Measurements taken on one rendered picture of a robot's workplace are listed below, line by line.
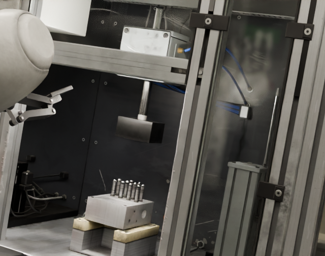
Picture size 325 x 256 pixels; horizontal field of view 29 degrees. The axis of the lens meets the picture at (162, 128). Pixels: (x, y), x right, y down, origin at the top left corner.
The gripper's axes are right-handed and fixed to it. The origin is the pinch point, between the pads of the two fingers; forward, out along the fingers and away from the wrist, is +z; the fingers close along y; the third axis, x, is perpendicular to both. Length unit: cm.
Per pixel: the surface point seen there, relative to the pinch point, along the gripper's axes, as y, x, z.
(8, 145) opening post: -9.4, 19.4, 3.7
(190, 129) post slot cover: -19.8, -19.8, 3.6
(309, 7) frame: -8.9, -45.6, 8.8
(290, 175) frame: -32.5, -34.1, 1.2
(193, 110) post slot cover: -17.1, -21.3, 4.5
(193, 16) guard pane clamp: -2.1, -26.7, 8.9
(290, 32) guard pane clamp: -11.4, -41.6, 7.5
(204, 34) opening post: -5.7, -27.3, 8.4
